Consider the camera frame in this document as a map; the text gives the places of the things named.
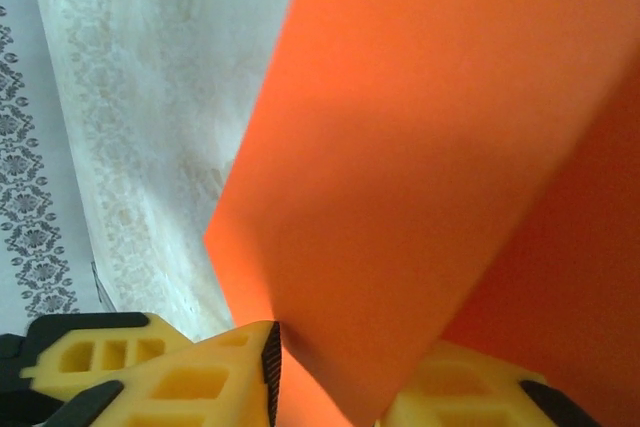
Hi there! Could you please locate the orange paper sheet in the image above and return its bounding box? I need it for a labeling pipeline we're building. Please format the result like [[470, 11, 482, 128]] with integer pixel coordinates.
[[203, 0, 640, 427]]

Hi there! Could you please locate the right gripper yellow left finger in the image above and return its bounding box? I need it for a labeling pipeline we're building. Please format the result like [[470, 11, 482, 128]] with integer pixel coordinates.
[[49, 320, 284, 427]]

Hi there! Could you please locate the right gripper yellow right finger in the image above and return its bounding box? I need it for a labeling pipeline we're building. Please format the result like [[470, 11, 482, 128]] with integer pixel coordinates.
[[374, 341, 601, 427]]

